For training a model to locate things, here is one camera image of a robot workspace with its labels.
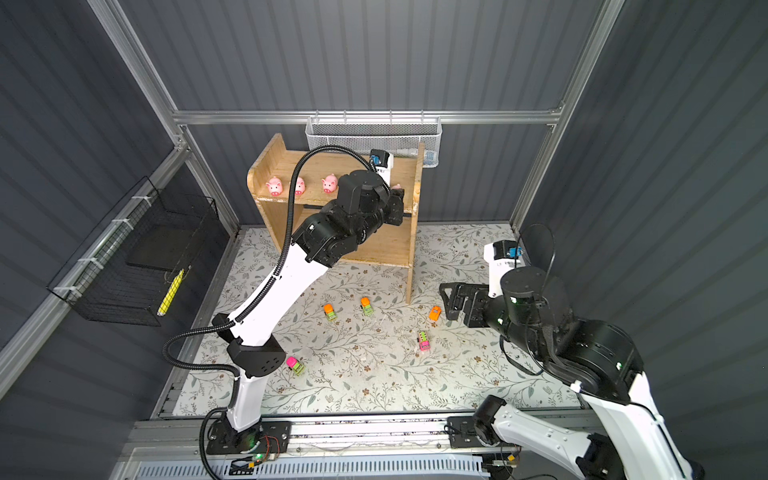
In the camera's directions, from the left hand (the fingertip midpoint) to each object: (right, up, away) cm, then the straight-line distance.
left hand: (398, 189), depth 67 cm
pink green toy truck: (+9, -41, +21) cm, 47 cm away
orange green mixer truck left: (-21, -33, +27) cm, 48 cm away
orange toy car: (+13, -33, +27) cm, 45 cm away
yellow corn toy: (-53, -26, 0) cm, 59 cm away
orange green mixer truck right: (-10, -31, +29) cm, 44 cm away
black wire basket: (-66, -18, +6) cm, 69 cm away
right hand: (+11, -22, -11) cm, 27 cm away
